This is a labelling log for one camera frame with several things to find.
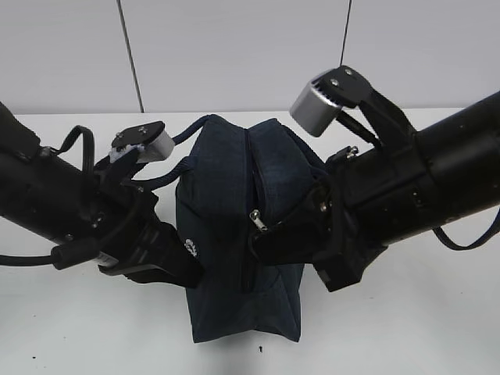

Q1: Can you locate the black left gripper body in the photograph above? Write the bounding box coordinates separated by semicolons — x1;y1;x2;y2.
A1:
84;172;164;277

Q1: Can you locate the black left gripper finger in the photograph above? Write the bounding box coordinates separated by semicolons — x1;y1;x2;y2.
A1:
124;223;203;288

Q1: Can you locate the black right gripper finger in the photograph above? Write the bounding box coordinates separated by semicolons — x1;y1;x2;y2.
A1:
249;206;336;266

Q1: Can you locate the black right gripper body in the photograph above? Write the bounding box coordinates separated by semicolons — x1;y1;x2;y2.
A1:
300;152;387;292

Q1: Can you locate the dark blue lunch bag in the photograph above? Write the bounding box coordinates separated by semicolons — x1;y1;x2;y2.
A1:
130;113;333;345

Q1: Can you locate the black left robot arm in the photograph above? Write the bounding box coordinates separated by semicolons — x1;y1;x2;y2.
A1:
1;108;204;288

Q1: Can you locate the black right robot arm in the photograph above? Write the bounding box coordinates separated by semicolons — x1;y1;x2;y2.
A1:
252;94;499;291

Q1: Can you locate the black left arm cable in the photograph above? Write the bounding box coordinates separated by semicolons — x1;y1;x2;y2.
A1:
0;124;157;270

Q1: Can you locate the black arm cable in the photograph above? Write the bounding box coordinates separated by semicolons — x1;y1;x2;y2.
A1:
431;206;500;251
0;124;157;270

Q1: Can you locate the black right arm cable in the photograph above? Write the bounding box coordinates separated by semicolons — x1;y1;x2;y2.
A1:
431;206;500;251

